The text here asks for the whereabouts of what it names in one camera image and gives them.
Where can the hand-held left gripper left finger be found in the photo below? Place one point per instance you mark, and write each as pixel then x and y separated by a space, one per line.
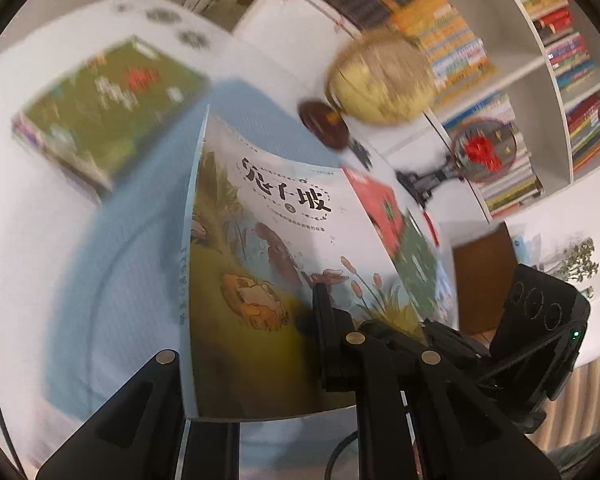
pixel 215 455

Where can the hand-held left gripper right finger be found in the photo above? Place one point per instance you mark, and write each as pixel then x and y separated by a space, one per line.
pixel 322 350

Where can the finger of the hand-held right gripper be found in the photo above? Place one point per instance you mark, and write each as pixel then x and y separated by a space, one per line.
pixel 460 355

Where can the teal green mantis book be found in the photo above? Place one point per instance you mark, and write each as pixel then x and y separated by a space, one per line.
pixel 420 265

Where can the pale illustrated landscape book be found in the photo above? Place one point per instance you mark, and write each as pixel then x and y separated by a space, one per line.
pixel 260 260

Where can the red cartoon cover book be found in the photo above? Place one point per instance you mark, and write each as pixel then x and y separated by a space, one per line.
pixel 377 210

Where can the stack of sorted books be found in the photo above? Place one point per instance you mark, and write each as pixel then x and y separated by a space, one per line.
pixel 110 110

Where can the beige striped rug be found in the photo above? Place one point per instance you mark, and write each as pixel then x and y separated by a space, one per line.
pixel 580 410

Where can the glass vase with green plant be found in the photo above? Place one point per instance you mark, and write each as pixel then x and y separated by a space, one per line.
pixel 577 260

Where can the light blue tissue box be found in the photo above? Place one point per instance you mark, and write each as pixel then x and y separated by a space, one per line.
pixel 521 250

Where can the light blue textured mat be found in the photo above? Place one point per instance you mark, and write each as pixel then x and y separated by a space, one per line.
pixel 130 260

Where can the red spine book row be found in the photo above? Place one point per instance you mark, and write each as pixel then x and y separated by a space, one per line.
pixel 585 130

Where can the yellow globe wooden base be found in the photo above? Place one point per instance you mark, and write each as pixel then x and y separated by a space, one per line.
pixel 380 80

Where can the orange yellow book row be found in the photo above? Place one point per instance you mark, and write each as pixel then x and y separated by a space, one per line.
pixel 445 45

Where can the white bookshelf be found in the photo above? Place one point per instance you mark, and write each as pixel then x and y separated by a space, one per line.
pixel 280 25

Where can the white wall socket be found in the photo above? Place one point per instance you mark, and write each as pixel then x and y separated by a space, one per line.
pixel 200 0

